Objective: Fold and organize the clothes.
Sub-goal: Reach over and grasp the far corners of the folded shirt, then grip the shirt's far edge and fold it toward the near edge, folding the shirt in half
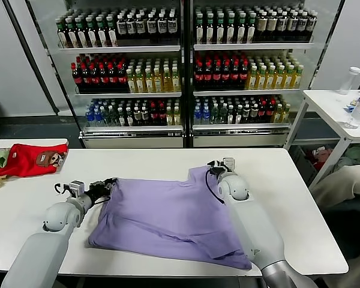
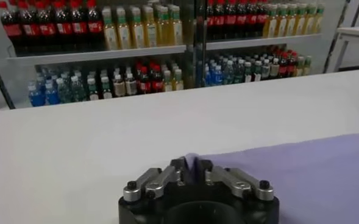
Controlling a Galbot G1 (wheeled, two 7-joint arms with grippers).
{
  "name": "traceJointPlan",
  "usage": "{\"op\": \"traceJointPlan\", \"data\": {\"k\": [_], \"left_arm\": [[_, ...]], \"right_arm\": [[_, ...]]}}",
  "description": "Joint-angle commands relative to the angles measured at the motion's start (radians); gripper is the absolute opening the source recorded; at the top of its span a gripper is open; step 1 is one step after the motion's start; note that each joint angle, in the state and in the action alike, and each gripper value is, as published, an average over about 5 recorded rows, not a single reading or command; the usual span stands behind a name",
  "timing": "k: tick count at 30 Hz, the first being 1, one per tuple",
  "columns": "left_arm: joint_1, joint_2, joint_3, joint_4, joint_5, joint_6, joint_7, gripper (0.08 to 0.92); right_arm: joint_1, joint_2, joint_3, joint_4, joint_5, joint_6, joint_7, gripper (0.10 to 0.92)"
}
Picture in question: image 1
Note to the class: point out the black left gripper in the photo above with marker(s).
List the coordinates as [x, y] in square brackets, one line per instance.
[96, 195]

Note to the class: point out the small pale yellow drink bottle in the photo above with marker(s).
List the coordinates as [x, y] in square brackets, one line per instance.
[286, 114]
[169, 117]
[177, 117]
[277, 114]

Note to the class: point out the small clear green bottle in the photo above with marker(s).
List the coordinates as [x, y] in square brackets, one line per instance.
[223, 115]
[215, 115]

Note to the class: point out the small dark green bottle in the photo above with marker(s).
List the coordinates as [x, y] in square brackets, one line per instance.
[107, 118]
[114, 118]

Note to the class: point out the small dark bottle white label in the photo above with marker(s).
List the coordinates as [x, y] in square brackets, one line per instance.
[254, 114]
[145, 117]
[137, 117]
[246, 115]

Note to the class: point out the red t-shirt bear print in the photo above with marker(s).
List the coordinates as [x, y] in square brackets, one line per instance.
[24, 162]

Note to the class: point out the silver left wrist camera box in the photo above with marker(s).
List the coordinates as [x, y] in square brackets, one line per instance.
[76, 189]

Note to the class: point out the white side table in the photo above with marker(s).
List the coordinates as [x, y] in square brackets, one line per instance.
[327, 105]

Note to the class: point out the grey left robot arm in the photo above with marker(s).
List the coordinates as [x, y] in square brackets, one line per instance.
[60, 216]

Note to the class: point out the red cloth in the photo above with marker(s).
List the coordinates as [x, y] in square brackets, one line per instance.
[319, 157]

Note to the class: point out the beige trousers leg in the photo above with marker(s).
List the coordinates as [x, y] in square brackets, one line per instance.
[342, 183]

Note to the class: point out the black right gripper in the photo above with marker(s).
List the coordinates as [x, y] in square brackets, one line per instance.
[217, 168]

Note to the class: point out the glass beverage display cooler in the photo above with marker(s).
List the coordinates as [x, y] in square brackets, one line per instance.
[129, 49]

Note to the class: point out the dark tea bottle green cap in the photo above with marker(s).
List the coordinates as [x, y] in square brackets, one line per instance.
[62, 36]
[251, 31]
[112, 34]
[230, 31]
[220, 31]
[210, 31]
[241, 31]
[102, 34]
[72, 36]
[92, 35]
[82, 35]
[199, 31]

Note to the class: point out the clear bottle grey lid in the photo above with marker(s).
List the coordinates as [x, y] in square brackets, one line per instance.
[357, 115]

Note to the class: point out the yellow juice bottle green cap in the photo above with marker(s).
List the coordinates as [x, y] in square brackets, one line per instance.
[270, 80]
[131, 84]
[175, 82]
[252, 80]
[140, 84]
[157, 83]
[279, 79]
[261, 80]
[288, 79]
[166, 82]
[149, 83]
[297, 79]

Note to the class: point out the black diagonal bar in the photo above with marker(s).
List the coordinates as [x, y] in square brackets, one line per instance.
[33, 60]

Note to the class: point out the white shelving unit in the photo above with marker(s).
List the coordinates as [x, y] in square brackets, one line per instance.
[252, 46]

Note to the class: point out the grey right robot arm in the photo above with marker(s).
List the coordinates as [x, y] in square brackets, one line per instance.
[258, 234]

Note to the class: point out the dark storage bin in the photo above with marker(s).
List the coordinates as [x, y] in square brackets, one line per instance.
[300, 162]

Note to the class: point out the purple t-shirt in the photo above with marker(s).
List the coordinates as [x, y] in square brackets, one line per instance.
[168, 210]

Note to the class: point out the blue packet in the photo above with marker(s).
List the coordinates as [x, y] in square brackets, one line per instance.
[351, 104]

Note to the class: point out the clear bottle white cap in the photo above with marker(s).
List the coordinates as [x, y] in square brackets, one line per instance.
[348, 84]

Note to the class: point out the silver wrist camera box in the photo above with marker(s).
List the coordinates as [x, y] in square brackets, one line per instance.
[76, 189]
[229, 163]

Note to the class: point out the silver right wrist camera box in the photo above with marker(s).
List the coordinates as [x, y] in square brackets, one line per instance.
[229, 163]

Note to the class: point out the small cola bottle red cap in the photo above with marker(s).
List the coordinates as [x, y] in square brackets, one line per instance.
[162, 116]
[262, 113]
[154, 116]
[270, 113]

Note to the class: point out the dark bottle beige label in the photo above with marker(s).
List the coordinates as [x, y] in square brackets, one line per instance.
[271, 27]
[261, 27]

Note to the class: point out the small blue water bottle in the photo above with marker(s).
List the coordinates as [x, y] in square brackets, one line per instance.
[91, 118]
[206, 117]
[99, 118]
[197, 117]

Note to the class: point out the grey-blue cloth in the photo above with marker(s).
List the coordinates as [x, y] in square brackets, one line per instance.
[342, 164]

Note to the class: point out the small dark bottle white cap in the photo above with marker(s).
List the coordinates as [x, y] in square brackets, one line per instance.
[238, 115]
[129, 118]
[230, 115]
[121, 118]

